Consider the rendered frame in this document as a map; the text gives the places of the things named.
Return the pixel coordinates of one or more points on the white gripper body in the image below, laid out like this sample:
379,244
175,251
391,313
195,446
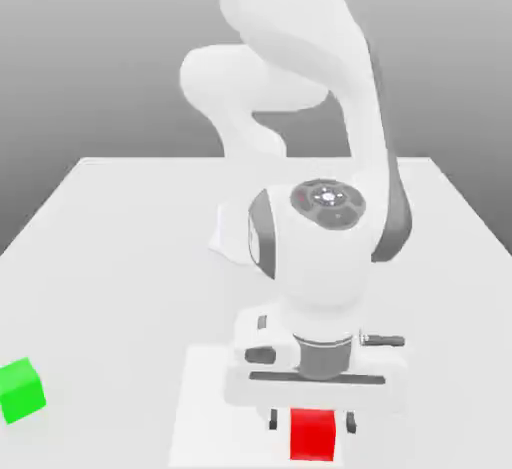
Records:
312,395

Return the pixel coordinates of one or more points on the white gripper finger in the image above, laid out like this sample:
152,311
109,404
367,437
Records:
350,423
273,420

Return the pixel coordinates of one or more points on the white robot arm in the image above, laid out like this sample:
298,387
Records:
320,261

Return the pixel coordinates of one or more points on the small red cube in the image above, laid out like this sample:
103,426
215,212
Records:
312,435

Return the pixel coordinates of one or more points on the small green cube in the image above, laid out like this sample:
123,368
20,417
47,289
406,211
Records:
20,391

